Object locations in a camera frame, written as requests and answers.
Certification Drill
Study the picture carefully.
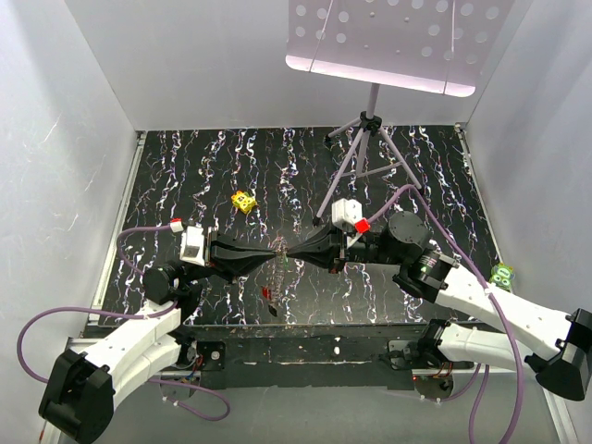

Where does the yellow owl number block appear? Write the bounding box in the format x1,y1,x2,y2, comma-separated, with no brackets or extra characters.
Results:
231,191,257,215

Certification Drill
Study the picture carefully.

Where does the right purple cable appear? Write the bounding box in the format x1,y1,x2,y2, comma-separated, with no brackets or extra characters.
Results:
364,184,526,444

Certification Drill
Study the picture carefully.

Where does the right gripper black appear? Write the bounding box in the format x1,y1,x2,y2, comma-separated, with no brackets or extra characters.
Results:
286,219,404,274

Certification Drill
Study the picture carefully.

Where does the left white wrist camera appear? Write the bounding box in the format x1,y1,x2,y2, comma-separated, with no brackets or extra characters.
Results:
179,226,205,266

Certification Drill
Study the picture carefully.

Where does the purple cable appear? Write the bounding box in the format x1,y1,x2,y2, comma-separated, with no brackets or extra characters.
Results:
364,184,526,444
17,220,231,421

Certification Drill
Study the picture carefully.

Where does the lilac music stand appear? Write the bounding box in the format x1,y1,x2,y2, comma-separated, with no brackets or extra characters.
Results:
284,0,515,228

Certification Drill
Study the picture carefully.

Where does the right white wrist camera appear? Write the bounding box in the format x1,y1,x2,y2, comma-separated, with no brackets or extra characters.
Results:
331,198,363,232

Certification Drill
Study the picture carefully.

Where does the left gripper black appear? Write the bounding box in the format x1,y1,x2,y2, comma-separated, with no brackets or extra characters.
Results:
178,227,276,285

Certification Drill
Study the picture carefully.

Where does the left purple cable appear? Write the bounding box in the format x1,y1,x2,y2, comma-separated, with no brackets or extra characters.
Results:
17,220,231,421

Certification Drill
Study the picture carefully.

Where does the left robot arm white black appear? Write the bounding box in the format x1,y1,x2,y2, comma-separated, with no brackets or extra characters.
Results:
38,219,277,443

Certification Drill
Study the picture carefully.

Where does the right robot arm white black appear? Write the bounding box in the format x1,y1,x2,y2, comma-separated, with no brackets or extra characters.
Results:
287,211,591,401

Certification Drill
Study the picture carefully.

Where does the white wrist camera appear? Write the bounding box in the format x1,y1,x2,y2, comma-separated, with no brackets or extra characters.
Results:
331,198,363,232
179,226,205,266

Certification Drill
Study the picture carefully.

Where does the green owl number block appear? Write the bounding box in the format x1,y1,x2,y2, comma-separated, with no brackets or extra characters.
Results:
488,263,515,292

